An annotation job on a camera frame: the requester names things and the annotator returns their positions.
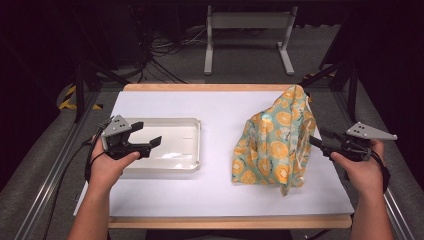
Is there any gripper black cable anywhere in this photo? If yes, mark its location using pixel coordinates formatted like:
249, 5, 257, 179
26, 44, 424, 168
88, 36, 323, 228
83, 123, 111, 184
369, 149, 392, 194

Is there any white plastic tray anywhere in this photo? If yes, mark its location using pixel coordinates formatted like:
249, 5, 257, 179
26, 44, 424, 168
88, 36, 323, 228
119, 117, 202, 173

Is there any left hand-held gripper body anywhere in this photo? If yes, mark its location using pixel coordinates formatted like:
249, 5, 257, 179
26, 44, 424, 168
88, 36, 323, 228
100, 114, 135, 160

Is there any orange-print cloth bag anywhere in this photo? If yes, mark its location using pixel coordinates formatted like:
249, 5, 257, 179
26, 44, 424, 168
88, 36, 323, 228
231, 84, 318, 197

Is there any thin black floor cable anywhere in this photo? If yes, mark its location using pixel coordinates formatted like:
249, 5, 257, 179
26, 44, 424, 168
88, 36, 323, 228
42, 141, 88, 240

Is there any person's left hand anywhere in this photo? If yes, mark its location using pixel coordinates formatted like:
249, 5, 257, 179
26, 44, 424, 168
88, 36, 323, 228
89, 136, 141, 194

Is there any aluminium frame rail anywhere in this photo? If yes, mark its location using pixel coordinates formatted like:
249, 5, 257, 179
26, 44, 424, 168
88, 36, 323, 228
13, 90, 101, 240
333, 90, 416, 240

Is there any white table sheet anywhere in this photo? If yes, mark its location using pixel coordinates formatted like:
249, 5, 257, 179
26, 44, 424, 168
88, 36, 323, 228
73, 90, 355, 218

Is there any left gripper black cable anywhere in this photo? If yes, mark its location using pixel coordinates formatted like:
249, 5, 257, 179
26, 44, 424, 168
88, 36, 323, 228
83, 123, 111, 184

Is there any yellow black hazard tape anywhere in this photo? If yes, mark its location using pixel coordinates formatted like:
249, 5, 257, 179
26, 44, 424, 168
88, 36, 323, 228
58, 84, 103, 111

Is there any bundle of black floor cables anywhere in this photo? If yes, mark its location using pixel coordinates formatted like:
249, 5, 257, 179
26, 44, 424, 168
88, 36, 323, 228
131, 6, 208, 84

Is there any person's right hand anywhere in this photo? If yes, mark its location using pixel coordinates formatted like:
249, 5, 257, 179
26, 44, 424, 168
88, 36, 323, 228
330, 138, 386, 198

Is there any black tripod stand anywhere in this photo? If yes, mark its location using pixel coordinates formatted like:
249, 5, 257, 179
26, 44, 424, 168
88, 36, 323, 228
299, 59, 360, 123
70, 59, 132, 124

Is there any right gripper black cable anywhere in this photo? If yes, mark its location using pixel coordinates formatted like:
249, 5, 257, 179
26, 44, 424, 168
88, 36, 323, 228
369, 149, 392, 194

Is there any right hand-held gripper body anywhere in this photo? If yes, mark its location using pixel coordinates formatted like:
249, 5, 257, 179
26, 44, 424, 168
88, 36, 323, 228
329, 121, 399, 163

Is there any white metal stand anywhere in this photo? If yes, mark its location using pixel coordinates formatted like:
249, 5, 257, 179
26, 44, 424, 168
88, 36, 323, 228
203, 4, 299, 76

